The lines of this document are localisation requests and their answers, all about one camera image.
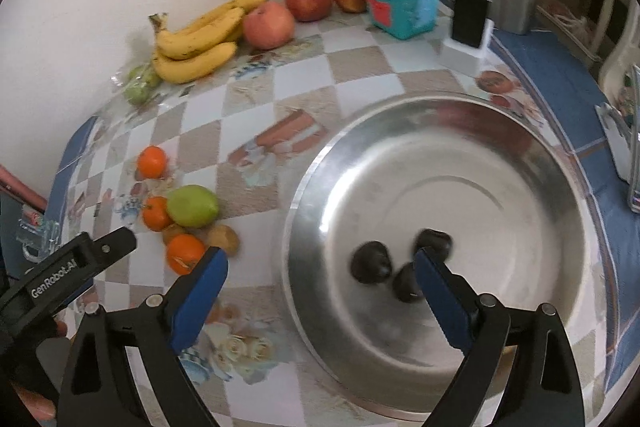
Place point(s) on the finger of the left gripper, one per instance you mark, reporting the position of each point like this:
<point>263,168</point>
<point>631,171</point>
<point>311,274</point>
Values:
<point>28,307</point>

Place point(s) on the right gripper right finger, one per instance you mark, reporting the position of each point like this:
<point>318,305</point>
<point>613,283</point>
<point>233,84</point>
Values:
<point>543,387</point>

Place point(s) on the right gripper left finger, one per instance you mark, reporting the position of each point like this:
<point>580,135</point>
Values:
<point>98,388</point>

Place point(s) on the dark plum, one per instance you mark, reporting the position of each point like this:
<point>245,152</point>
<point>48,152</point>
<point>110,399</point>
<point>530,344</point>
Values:
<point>438,242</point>
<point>371,263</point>
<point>404,285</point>

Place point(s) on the orange tangerine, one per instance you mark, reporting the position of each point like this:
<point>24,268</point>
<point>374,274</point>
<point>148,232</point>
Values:
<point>154,214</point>
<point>183,252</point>
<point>152,162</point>

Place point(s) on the green mango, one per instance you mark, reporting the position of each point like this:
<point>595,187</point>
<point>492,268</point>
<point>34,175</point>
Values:
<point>192,206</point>

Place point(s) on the brown kiwi fruit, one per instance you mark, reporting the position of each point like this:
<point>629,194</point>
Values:
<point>225,238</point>

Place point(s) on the small brown kiwi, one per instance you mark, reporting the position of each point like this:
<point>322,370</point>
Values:
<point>172,231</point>

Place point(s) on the bag of green fruits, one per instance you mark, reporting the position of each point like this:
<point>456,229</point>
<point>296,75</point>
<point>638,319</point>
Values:
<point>137,85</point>

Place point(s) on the clear glass mug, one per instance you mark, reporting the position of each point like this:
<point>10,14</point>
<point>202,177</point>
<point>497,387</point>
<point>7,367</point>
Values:
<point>38,235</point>

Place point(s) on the steel round tray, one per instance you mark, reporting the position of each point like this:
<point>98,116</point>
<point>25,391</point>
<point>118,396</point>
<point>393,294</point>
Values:
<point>447,162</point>

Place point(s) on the patterned tablecloth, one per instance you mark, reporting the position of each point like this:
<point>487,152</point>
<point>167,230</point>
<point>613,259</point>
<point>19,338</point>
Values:
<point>227,132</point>

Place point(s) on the white phone stand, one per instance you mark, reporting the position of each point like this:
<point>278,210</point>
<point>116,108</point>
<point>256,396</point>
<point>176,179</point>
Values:
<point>618,135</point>

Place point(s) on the smartphone on stand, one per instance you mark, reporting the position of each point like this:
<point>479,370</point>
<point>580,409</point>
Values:
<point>634,175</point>

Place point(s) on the white plastic chair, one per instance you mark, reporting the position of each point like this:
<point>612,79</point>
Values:
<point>624,55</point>

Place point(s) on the yellow banana bunch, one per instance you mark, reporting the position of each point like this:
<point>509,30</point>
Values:
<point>197,50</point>

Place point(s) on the pink apple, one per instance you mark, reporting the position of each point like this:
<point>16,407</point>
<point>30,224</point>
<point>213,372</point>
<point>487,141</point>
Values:
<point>269,26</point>

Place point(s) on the black power adapter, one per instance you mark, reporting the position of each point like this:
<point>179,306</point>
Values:
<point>468,21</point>

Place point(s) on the red apple middle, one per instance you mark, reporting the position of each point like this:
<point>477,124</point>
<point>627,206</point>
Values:
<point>306,11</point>

